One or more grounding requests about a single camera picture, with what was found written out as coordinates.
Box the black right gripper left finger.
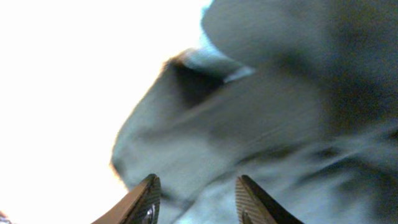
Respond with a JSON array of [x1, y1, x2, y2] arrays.
[[92, 174, 161, 224]]

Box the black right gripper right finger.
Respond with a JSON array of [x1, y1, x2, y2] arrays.
[[234, 175, 303, 224]]

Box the black t-shirt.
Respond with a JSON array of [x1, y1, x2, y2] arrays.
[[111, 0, 397, 223]]

